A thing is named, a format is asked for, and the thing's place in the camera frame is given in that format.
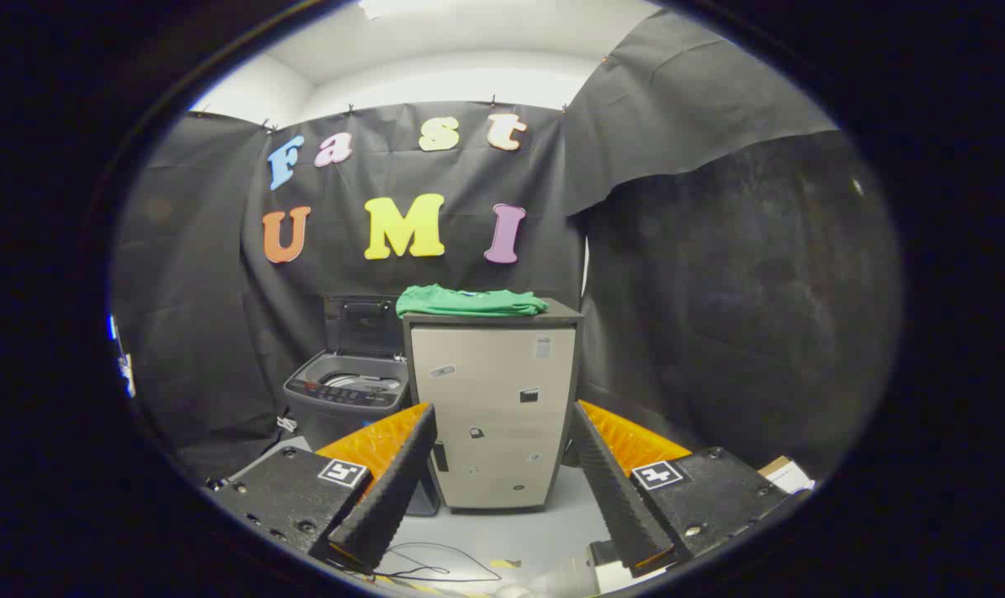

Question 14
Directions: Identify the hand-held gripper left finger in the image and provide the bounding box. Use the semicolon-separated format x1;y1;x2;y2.
206;403;439;576

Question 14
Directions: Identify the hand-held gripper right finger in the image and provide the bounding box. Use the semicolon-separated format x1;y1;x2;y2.
569;400;811;580

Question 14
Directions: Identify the grey washing machine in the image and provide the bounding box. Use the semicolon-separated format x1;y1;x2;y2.
283;349;441;517

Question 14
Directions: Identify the green shirt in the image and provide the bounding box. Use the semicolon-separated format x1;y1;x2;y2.
395;284;549;319

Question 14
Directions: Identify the cardboard box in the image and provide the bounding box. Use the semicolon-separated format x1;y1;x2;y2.
758;455;816;494

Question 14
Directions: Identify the black floor cable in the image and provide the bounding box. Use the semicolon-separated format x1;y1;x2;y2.
376;542;503;584

